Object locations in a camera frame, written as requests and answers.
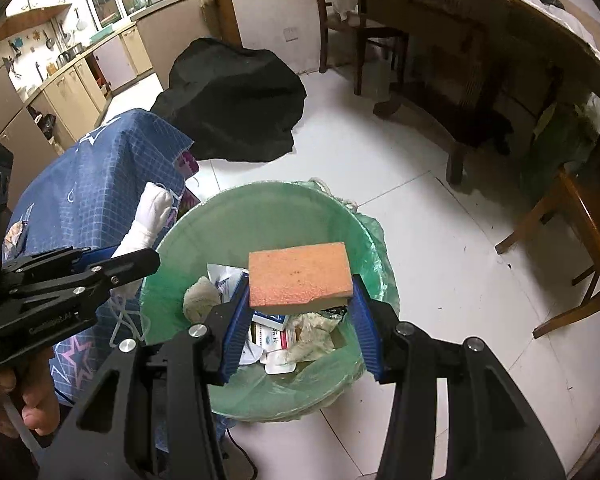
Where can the white rolled cloth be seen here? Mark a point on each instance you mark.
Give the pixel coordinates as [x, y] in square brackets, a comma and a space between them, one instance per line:
[150, 210]

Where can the crumpled white cloth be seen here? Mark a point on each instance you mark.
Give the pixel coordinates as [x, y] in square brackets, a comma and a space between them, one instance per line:
[342, 2]

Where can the beige kitchen cabinets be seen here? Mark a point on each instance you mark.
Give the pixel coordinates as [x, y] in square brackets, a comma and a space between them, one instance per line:
[180, 35]

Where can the white paper packet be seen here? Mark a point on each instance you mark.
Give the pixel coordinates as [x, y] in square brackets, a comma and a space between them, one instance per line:
[227, 280]

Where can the white crumpled tissue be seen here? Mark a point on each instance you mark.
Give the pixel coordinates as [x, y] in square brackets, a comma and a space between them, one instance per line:
[202, 302]

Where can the black plastic bag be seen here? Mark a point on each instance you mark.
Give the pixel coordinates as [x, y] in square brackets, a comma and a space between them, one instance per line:
[45, 125]

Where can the translucent plastic strip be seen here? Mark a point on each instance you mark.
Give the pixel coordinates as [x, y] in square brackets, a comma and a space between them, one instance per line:
[22, 425]

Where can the black bag on floor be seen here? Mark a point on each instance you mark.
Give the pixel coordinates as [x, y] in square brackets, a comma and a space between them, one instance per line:
[230, 100]

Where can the pink printed bag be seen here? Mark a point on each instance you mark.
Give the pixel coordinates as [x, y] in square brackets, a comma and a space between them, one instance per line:
[187, 165]

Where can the light wooden chair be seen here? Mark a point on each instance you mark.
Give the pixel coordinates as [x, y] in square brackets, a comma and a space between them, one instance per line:
[587, 225]

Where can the dark wooden chair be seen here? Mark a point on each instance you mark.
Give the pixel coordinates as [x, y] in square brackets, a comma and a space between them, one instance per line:
[360, 30]

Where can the blue printed cloth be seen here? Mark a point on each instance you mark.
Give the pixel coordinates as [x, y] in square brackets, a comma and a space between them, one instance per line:
[105, 175]

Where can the blue white medicine box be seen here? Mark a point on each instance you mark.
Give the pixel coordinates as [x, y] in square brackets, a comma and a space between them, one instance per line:
[270, 320]

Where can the person's left hand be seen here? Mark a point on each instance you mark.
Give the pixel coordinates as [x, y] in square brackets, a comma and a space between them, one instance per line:
[37, 400]

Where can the wooden door frame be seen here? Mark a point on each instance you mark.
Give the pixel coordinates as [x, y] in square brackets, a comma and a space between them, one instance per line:
[232, 5]

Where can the orange sponge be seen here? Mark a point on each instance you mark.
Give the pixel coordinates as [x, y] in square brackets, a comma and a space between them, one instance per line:
[300, 275]

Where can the green trash bin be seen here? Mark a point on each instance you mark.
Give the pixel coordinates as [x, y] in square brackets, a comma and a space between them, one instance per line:
[260, 220]

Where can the beige crumpled paper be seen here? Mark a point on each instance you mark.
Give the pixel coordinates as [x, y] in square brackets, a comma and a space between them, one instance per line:
[315, 335]

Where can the tall grey cabinet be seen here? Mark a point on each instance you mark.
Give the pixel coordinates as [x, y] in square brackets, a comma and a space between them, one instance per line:
[25, 135]

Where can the wooden dining table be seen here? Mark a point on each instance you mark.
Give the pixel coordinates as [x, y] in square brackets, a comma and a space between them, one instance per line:
[420, 15]

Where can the white pink medicine box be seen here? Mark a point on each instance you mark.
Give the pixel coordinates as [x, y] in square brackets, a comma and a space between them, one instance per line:
[275, 337]

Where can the white wall socket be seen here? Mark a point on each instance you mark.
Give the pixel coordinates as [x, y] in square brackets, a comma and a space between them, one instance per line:
[292, 35]

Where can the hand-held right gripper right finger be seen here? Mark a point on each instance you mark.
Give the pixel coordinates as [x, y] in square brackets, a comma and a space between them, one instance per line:
[366, 332]

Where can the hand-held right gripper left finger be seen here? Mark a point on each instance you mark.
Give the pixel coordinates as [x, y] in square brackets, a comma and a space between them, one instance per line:
[236, 332]

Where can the green plastic bag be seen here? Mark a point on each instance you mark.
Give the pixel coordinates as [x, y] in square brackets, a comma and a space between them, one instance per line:
[555, 160]

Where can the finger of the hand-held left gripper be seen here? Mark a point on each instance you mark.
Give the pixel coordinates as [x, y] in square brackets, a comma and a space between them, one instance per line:
[130, 265]
[55, 265]

